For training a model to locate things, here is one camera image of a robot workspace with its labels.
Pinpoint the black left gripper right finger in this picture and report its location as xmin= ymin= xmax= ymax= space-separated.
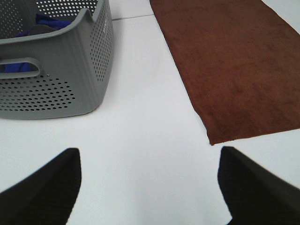
xmin=217 ymin=146 xmax=300 ymax=225

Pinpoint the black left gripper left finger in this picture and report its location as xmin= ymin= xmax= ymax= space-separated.
xmin=0 ymin=148 xmax=82 ymax=225

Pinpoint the brown towel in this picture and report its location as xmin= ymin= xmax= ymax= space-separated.
xmin=150 ymin=0 xmax=300 ymax=145

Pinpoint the grey perforated laundry basket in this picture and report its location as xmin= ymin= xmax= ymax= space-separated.
xmin=0 ymin=0 xmax=113 ymax=119

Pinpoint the dark grey cloth in basket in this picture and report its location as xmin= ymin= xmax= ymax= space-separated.
xmin=27 ymin=24 xmax=56 ymax=36

